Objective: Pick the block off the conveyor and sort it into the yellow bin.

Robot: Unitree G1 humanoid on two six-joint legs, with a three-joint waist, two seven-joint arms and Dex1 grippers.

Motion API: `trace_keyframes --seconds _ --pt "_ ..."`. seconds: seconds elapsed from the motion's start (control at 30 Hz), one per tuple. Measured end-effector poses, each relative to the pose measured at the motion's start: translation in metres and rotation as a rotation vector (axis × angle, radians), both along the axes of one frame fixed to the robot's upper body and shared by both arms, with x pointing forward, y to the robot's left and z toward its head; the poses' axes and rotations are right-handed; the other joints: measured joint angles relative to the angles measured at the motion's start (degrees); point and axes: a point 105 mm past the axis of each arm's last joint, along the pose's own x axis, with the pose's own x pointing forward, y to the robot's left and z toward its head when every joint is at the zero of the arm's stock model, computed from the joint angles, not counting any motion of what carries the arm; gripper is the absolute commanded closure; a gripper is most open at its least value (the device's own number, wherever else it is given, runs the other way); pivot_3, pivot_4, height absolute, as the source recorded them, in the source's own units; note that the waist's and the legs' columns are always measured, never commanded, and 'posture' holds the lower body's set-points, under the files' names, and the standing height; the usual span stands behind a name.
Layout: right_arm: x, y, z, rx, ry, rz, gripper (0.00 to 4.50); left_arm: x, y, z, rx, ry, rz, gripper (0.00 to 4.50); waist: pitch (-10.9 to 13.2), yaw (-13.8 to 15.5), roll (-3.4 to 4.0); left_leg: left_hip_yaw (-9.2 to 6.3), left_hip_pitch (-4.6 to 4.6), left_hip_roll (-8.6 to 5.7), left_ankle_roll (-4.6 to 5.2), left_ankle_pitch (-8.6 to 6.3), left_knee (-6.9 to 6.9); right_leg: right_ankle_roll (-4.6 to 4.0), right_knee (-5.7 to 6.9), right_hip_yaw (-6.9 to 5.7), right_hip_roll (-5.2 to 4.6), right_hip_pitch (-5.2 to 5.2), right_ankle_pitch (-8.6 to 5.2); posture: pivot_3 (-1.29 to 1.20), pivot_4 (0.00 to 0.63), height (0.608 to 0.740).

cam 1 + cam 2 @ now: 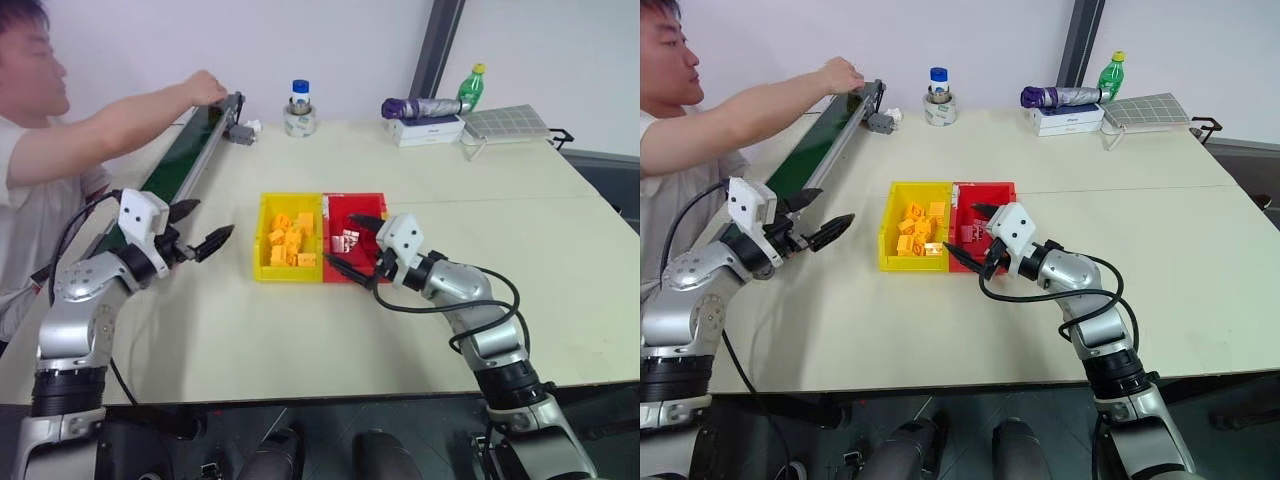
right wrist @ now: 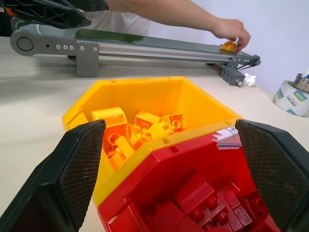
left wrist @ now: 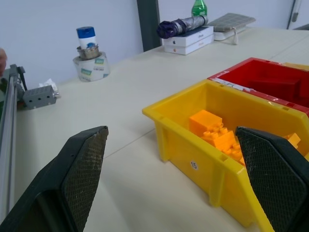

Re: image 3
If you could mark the dark grey wall pillar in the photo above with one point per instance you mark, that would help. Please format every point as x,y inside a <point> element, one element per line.
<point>149,24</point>

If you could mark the green plastic bottle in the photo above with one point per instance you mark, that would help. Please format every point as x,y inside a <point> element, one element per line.
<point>199,8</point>

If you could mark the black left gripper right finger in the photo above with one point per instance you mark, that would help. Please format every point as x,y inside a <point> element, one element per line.
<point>272,174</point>

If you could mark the white packing tape roll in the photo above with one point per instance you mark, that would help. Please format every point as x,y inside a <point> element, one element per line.
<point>93,70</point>

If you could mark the red plastic bin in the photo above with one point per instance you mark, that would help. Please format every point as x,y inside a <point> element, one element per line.
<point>243,72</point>

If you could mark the white bottle with blue cap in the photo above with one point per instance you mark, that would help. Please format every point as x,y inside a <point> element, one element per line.
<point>86,36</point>

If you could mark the round metal cup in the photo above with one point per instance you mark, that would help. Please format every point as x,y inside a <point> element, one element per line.
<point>88,52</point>

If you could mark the large orange cube block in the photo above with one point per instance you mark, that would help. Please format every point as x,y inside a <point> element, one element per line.
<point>205,122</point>

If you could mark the white phone box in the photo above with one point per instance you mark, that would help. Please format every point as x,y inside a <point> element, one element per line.
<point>190,49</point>
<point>190,36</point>

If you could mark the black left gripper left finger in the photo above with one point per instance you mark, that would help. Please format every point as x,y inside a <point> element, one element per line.
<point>72,174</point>

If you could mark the yellow plastic bin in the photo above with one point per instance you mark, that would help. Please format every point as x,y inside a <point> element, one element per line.
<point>295,65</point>

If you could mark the grey plaid pouch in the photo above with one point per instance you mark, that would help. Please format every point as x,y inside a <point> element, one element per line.
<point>231,21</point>

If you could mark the orange studded building brick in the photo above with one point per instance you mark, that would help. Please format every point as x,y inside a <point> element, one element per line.
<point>292,141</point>
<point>220,139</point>
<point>233,154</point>

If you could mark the grey metal clamp block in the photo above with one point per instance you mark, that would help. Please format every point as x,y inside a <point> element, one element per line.
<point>39,97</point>

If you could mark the crumpled white tissue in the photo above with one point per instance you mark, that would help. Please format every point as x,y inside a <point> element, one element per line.
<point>48,83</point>

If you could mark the aluminium rail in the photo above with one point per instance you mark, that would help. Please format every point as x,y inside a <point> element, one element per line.
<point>8,116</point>

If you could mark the yellow plastic bin numbered 15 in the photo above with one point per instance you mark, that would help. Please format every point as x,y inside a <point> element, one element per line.
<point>183,147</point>

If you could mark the person's bare hand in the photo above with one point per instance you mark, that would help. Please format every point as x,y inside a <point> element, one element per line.
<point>2,61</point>

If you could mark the folded purple grey umbrella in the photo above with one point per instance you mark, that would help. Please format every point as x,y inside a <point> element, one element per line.
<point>181,25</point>

